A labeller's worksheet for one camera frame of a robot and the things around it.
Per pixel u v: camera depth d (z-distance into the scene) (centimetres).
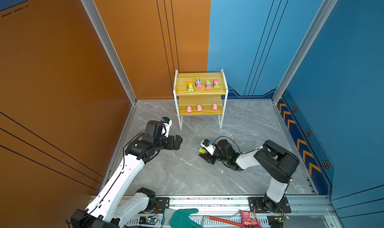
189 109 91
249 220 68
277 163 49
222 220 70
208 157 80
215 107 92
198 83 80
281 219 70
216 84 80
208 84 79
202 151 89
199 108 92
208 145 79
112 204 39
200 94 79
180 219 68
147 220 71
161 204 74
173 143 65
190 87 79
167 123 67
